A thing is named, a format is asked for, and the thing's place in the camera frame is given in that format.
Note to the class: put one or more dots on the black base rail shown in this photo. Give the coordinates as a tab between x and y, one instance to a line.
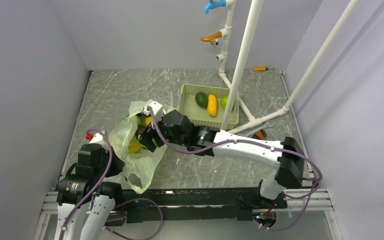
240	203

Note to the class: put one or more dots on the pale green plastic basket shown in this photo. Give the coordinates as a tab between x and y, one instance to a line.
196	114

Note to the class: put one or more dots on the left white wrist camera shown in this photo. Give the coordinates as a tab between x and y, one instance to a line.
96	138

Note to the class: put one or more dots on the silver open-end wrench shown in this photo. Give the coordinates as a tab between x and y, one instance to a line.
253	130

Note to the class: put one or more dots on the light green plastic bag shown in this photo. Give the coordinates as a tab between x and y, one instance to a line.
140	164

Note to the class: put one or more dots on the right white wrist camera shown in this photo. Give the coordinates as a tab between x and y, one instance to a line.
155	108

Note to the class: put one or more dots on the white PVC pipe frame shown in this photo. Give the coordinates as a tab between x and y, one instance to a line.
249	31

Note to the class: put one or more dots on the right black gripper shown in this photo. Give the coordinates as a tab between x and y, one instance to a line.
147	134

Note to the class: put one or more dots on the blue plastic faucet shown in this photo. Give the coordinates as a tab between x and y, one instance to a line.
213	4

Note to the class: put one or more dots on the orange handled screwdriver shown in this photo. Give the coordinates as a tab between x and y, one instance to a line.
260	69

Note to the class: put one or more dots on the orange plastic faucet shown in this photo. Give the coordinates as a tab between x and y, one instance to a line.
212	39

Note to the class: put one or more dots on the yellow fake mango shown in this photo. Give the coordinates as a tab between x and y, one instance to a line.
212	106

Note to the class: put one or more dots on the dark green fake avocado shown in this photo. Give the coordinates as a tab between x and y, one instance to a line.
201	99

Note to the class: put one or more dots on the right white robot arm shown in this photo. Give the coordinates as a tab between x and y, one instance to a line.
284	157

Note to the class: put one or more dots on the light green fake pear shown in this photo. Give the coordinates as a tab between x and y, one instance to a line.
223	102

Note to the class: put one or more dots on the orange black brush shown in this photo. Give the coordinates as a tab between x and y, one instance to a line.
261	135

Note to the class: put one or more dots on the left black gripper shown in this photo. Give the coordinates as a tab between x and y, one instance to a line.
118	164

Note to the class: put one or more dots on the yellow fake lemon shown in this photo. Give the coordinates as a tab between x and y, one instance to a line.
134	147

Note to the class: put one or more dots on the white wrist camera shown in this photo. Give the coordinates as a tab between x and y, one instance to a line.
96	138
155	108

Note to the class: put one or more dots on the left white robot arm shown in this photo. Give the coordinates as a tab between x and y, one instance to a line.
84	199

